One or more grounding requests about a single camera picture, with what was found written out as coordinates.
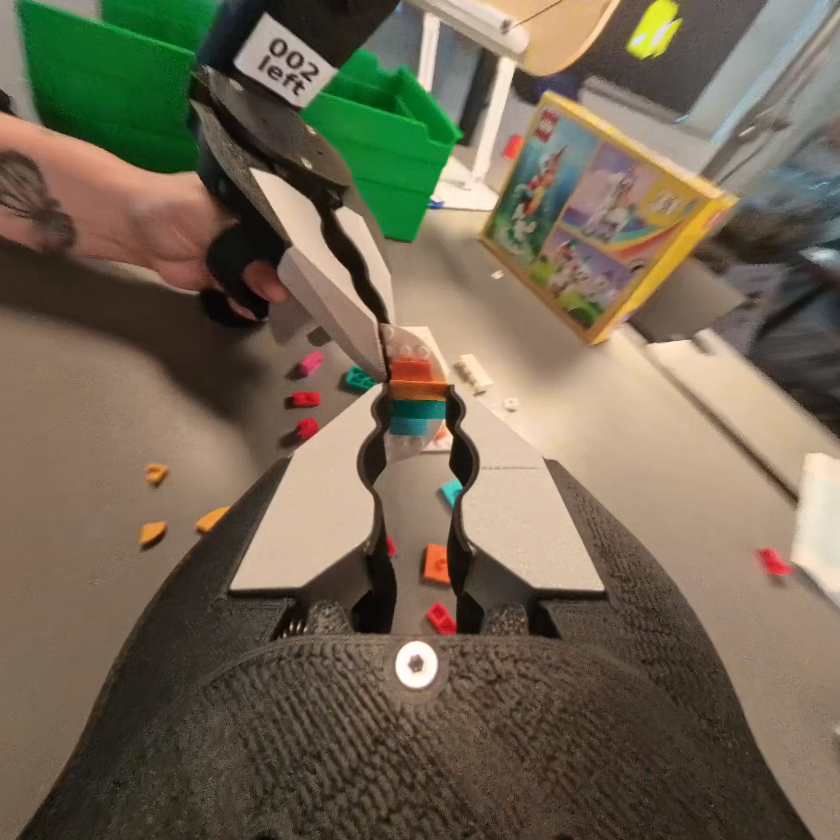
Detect yellow lego set box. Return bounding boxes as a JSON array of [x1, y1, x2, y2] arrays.
[[480, 91, 739, 345]]

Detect long white lego brick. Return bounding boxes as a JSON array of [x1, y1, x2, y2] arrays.
[[454, 354, 493, 395]]

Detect lego instruction booklet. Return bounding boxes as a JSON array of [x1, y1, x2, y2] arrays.
[[791, 453, 840, 598]]

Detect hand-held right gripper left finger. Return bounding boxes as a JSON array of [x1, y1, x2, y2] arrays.
[[230, 384, 399, 627]]

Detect person's left forearm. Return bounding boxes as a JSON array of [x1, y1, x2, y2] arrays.
[[0, 88, 142, 266]]

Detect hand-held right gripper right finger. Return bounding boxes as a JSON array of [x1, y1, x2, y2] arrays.
[[446, 386, 607, 631]]

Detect rainbow lego plate assembly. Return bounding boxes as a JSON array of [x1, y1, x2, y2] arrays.
[[381, 323, 455, 463]]

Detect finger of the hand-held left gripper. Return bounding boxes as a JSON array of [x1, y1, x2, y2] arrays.
[[328, 190, 397, 327], [249, 167, 387, 383]]

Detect person's left hand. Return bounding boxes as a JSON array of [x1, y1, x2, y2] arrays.
[[128, 172, 291, 322]]

